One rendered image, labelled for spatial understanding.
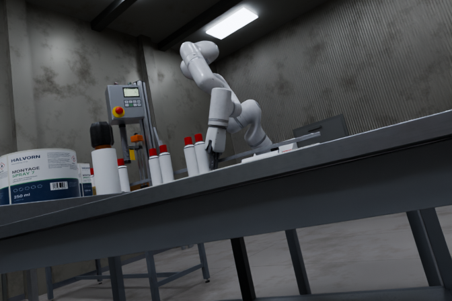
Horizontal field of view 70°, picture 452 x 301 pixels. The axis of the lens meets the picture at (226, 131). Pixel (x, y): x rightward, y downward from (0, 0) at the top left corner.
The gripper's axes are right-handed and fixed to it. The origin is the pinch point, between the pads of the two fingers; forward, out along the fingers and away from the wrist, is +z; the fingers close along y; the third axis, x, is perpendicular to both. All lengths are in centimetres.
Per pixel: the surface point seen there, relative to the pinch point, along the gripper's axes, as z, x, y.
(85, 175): 11, -50, 21
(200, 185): -3, 44, 85
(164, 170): 5.7, -22.6, 2.8
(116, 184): 10.4, -24.4, 28.2
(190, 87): -161, -434, -618
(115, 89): -31, -63, -2
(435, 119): -12, 67, 85
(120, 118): -16, -57, -2
